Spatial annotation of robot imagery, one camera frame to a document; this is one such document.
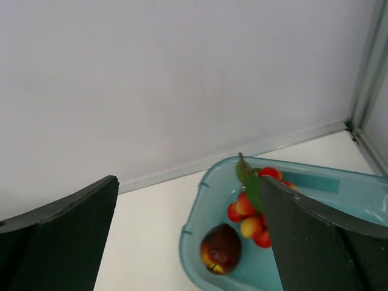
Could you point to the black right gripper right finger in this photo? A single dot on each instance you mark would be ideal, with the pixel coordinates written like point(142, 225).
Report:
point(317, 247)

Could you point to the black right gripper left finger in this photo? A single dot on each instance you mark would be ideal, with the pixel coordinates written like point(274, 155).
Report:
point(59, 246)

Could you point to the red yellow fake cherry bunch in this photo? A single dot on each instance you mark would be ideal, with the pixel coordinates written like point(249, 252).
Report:
point(248, 209)

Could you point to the dark red fake peach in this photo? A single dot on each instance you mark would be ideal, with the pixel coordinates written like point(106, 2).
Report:
point(220, 249)

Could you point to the teal transparent plastic bin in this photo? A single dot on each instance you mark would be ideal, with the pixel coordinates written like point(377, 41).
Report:
point(361, 195)

